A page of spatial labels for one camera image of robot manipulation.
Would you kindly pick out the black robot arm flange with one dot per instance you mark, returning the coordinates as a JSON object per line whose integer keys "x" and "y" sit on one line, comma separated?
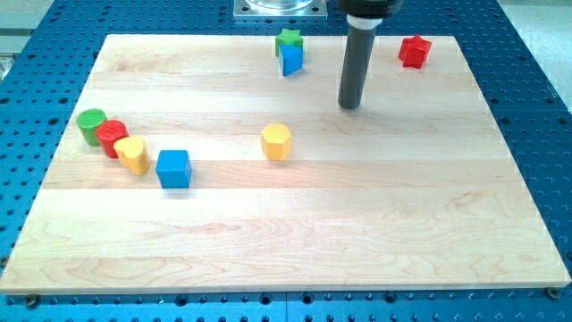
{"x": 370, "y": 9}

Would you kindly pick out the green star block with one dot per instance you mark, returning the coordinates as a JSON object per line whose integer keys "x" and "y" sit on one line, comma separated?
{"x": 288, "y": 37}

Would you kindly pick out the red star block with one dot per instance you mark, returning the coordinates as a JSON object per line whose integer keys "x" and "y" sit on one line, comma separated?
{"x": 414, "y": 51}

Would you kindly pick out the yellow hexagon block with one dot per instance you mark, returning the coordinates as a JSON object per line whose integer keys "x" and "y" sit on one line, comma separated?
{"x": 276, "y": 141}

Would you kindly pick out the light wooden board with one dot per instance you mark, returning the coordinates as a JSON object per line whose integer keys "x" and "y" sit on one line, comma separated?
{"x": 414, "y": 190}

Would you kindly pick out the blue triangle block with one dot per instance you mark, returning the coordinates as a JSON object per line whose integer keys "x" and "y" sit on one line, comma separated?
{"x": 290, "y": 59}

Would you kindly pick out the blue cube block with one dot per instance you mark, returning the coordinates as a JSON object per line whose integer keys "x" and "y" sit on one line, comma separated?
{"x": 173, "y": 169}

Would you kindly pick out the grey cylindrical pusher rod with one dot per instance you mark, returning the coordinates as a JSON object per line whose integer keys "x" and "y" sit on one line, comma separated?
{"x": 359, "y": 46}

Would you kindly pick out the yellow heart block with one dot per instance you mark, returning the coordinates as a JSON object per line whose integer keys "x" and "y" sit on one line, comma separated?
{"x": 133, "y": 154}

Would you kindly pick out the red cylinder block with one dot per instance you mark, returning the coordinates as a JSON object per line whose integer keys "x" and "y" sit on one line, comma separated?
{"x": 107, "y": 133}

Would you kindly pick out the green cylinder block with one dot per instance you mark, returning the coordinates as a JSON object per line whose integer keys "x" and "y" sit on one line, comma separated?
{"x": 88, "y": 121}

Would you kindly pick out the blue perforated metal table plate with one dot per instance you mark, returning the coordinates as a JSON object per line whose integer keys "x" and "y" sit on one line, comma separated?
{"x": 519, "y": 53}

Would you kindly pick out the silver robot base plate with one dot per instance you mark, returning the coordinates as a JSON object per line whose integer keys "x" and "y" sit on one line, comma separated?
{"x": 256, "y": 10}

